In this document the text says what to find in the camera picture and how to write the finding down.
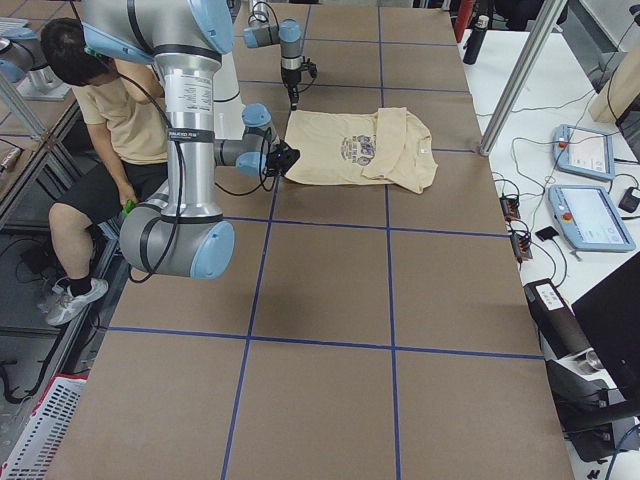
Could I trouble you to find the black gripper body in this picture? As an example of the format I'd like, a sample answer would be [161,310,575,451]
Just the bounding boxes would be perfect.
[264,141,300,177]
[281,69,302,100]

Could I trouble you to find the beige long-sleeve printed shirt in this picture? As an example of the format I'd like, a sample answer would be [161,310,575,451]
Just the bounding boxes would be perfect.
[285,107,438,194]

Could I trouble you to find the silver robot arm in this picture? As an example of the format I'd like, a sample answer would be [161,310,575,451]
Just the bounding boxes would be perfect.
[243,1,305,111]
[83,1,300,279]

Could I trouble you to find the seated person beige shirt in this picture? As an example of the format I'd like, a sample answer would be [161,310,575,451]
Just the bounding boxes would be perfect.
[41,18,167,326]

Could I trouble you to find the black water bottle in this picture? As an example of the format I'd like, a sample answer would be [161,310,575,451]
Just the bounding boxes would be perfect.
[462,15,489,65]

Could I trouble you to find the far blue teach pendant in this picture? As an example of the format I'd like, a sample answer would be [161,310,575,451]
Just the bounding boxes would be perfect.
[552,124,615,181]

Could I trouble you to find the blue teach pendant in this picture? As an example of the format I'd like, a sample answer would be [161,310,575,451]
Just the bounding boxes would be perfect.
[547,185,636,253]
[552,124,615,181]

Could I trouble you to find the near blue teach pendant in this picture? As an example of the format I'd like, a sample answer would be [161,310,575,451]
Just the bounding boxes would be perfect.
[547,185,636,253]

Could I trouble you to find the black monitor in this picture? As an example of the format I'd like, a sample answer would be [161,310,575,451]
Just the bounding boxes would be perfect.
[572,255,639,399]

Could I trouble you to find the white plastic basket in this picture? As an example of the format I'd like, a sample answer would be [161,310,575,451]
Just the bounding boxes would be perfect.
[1,374,87,479]

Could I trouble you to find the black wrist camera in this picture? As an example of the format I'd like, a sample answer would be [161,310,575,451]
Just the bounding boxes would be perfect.
[301,57,318,81]

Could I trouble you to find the grey aluminium frame post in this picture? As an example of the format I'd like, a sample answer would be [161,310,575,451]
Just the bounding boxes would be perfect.
[479,0,567,157]

